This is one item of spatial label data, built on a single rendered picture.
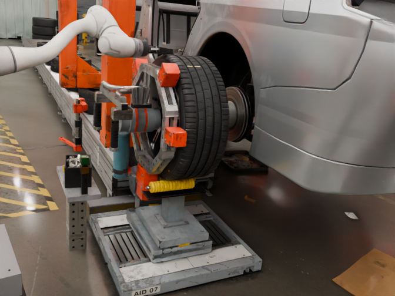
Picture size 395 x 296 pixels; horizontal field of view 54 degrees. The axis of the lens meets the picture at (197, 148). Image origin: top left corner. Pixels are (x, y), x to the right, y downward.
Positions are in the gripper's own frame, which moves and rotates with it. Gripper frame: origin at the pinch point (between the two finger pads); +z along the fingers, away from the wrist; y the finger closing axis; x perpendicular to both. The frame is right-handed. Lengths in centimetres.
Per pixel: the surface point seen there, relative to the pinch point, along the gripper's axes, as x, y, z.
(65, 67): -1, -224, 86
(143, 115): -32.2, -1.2, -16.3
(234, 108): -30, 18, 37
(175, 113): -30.0, 21.9, -18.0
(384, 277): -129, 94, 91
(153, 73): -11.5, 6.3, -16.2
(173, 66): -8.4, 18.9, -16.4
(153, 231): -98, -6, -4
